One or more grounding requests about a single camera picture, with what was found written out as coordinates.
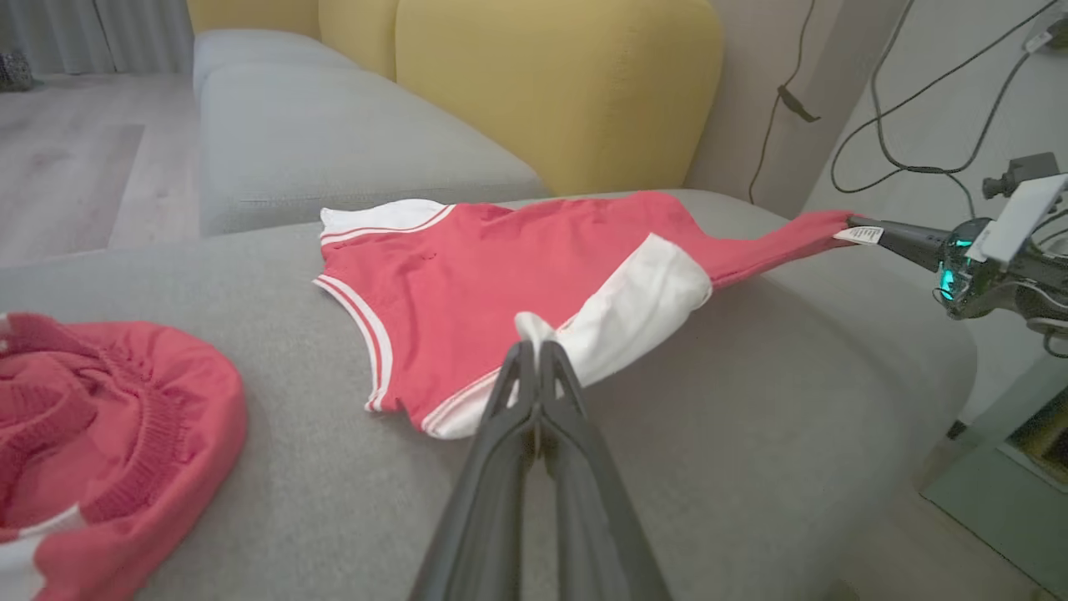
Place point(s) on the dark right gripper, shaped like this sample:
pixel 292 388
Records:
pixel 968 284

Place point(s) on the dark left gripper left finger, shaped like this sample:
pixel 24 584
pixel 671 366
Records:
pixel 492 501

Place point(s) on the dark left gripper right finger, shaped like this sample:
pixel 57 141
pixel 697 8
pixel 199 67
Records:
pixel 592 517

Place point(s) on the red shorts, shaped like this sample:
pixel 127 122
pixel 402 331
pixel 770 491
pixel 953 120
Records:
pixel 517 259

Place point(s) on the red and white ribbed garment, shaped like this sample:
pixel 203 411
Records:
pixel 150 392

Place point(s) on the large grey sofa ottoman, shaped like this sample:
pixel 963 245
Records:
pixel 751 401

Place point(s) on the glass top side table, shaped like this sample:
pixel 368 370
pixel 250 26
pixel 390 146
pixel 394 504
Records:
pixel 1001 509

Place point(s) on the yellow sofa back cushion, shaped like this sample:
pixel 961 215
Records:
pixel 359 33
pixel 542 83
pixel 250 15

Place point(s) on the grey pleated curtain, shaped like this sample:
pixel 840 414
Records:
pixel 125 33

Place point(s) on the dark woven basket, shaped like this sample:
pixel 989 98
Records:
pixel 12 71

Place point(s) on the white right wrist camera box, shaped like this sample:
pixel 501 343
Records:
pixel 1022 217

